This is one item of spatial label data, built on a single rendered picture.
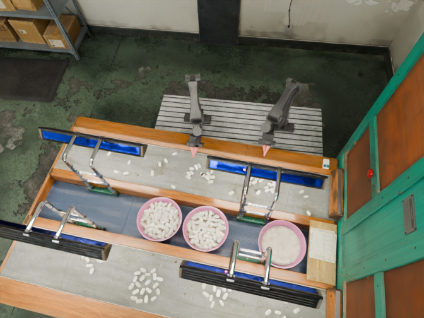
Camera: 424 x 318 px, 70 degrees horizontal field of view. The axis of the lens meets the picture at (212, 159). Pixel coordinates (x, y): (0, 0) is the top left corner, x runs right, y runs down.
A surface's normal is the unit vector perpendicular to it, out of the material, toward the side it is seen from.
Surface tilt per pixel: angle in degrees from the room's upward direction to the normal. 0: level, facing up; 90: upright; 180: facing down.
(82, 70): 0
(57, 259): 0
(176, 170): 0
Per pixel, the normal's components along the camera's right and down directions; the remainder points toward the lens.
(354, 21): -0.14, 0.87
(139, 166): -0.03, -0.47
